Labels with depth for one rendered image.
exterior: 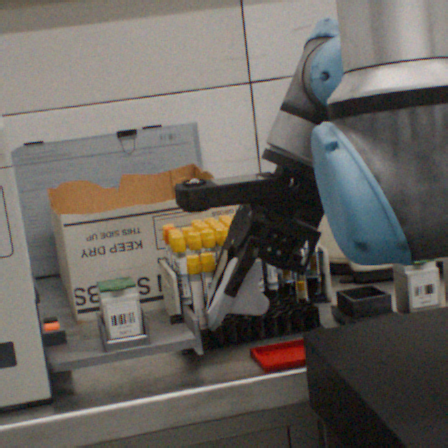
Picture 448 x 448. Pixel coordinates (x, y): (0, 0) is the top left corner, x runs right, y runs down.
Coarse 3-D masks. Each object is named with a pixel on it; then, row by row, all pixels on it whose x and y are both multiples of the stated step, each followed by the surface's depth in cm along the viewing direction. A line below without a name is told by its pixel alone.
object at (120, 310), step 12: (132, 288) 115; (108, 300) 114; (120, 300) 114; (132, 300) 114; (108, 312) 114; (120, 312) 114; (132, 312) 115; (108, 324) 114; (120, 324) 115; (132, 324) 115; (108, 336) 115; (120, 336) 115; (132, 336) 115
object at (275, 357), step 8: (280, 344) 121; (288, 344) 121; (296, 344) 121; (256, 352) 119; (264, 352) 120; (272, 352) 120; (280, 352) 120; (288, 352) 119; (296, 352) 119; (304, 352) 118; (256, 360) 118; (264, 360) 117; (272, 360) 117; (280, 360) 117; (288, 360) 115; (296, 360) 115; (304, 360) 115; (264, 368) 114; (272, 368) 114; (280, 368) 114; (288, 368) 115
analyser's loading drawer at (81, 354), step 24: (96, 312) 119; (144, 312) 116; (192, 312) 118; (144, 336) 115; (168, 336) 117; (192, 336) 116; (48, 360) 114; (72, 360) 113; (96, 360) 114; (120, 360) 115
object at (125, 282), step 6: (102, 282) 117; (108, 282) 117; (114, 282) 117; (120, 282) 116; (126, 282) 116; (132, 282) 116; (102, 288) 115; (108, 288) 114; (114, 288) 114; (120, 288) 114
